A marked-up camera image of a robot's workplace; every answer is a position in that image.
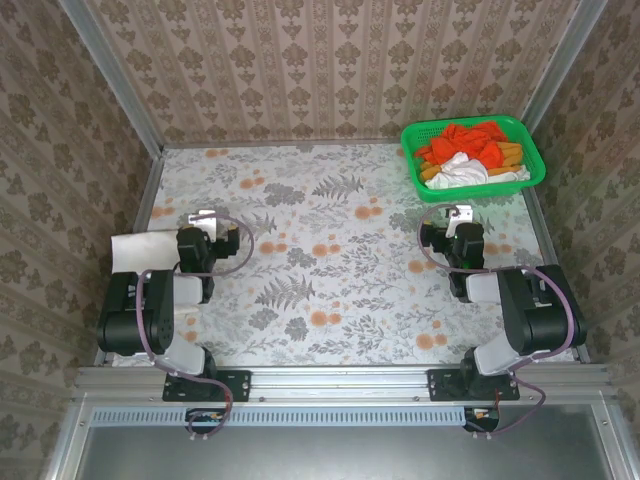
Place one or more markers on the green plastic basket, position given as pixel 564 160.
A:
pixel 422 131

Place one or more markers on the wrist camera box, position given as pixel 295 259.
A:
pixel 462 214
pixel 207 222

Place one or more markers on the mustard yellow t-shirt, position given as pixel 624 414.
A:
pixel 510 152

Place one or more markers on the crumpled white t-shirt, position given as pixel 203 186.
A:
pixel 465 170

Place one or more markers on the folded white t-shirt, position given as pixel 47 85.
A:
pixel 145 250

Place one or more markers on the aluminium table edge rail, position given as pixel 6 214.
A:
pixel 145 200
pixel 280 143
pixel 550 240

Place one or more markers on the aluminium mounting rail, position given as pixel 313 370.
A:
pixel 340 385

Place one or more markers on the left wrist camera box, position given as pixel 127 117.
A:
pixel 207 222

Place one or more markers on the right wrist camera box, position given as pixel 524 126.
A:
pixel 462 214

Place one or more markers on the floral patterned table cover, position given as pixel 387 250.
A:
pixel 325 280

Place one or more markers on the aluminium frame post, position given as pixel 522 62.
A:
pixel 560 65
pixel 115 85

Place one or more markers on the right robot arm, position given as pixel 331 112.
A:
pixel 530 320

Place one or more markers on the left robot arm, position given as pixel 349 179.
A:
pixel 120 315

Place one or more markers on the orange t-shirt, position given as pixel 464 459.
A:
pixel 450 145

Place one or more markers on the grey metal sheet panel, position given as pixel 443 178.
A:
pixel 325 455

